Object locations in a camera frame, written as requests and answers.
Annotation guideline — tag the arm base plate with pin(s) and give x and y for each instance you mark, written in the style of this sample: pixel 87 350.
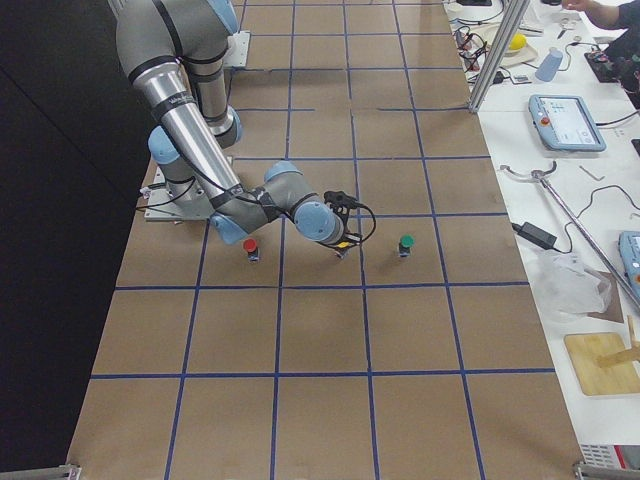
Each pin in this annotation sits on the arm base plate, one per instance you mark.
pixel 176 193
pixel 238 49

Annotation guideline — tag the blue plastic cup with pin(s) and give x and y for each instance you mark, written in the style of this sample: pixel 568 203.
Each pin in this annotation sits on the blue plastic cup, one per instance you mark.
pixel 549 66

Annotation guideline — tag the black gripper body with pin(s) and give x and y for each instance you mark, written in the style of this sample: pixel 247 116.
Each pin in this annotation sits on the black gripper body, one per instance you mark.
pixel 334 245

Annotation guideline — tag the clear plastic bag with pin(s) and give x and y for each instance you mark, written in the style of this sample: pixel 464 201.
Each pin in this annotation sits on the clear plastic bag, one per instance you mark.
pixel 565 288

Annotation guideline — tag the aluminium frame post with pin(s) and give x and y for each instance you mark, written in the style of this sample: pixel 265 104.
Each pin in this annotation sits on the aluminium frame post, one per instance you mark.
pixel 513 14

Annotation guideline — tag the black power adapter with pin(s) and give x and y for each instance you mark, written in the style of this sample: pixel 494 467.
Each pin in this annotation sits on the black power adapter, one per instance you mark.
pixel 535 235

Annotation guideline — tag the green push button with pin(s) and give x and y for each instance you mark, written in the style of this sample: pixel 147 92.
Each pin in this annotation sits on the green push button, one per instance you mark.
pixel 405 245

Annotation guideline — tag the yellow lemon toy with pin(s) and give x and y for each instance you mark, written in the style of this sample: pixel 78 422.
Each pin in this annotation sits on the yellow lemon toy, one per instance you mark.
pixel 517 43

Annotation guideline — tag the wooden board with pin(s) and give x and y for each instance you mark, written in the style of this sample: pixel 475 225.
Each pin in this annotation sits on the wooden board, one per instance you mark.
pixel 603 364

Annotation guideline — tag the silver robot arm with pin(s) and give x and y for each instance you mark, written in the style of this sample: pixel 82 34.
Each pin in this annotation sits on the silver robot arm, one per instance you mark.
pixel 173 51

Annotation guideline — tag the red push button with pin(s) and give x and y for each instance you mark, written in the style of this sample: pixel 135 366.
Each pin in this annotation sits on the red push button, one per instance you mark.
pixel 251 248

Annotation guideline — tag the blue teach pendant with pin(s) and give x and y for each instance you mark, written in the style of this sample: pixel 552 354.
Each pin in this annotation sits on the blue teach pendant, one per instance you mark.
pixel 628 245
pixel 564 123

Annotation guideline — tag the metal reacher stick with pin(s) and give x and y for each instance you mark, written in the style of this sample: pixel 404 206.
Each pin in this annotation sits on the metal reacher stick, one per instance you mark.
pixel 542 177

